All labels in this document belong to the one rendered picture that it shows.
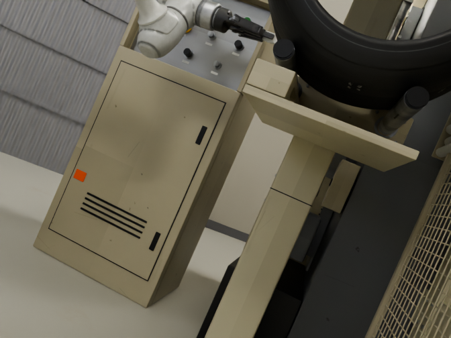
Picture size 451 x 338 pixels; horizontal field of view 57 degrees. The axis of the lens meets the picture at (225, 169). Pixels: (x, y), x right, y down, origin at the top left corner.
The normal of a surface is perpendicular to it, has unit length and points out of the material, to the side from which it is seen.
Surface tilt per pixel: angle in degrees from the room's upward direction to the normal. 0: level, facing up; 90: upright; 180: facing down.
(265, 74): 90
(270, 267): 90
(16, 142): 90
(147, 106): 90
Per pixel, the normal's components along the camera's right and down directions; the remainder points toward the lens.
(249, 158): 0.29, 0.15
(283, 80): -0.20, -0.07
